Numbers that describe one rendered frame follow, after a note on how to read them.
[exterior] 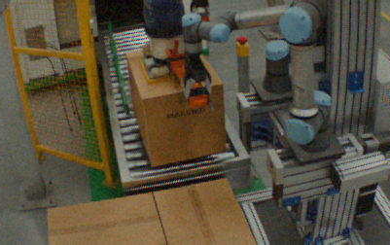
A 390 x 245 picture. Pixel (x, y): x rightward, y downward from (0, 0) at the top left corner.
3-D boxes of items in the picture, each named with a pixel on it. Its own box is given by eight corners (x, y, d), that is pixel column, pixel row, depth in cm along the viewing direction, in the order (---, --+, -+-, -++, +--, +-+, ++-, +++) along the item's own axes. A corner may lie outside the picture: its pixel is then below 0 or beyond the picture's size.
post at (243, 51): (238, 172, 359) (235, 42, 305) (248, 170, 360) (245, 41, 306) (241, 178, 353) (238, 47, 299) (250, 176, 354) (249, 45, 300)
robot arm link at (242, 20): (326, -8, 174) (225, 7, 206) (316, -1, 167) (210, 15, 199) (335, 19, 179) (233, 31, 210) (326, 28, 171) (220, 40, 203)
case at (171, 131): (133, 111, 312) (124, 52, 290) (196, 98, 319) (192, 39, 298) (152, 167, 262) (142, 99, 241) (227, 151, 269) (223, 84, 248)
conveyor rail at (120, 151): (99, 45, 466) (96, 27, 455) (104, 44, 466) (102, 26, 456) (126, 206, 275) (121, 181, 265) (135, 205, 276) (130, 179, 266)
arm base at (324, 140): (323, 128, 215) (325, 110, 209) (336, 148, 202) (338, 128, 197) (293, 135, 213) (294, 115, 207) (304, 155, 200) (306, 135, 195)
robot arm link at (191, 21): (195, 19, 191) (177, 17, 195) (196, 46, 196) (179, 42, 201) (206, 14, 196) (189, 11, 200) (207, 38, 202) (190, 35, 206)
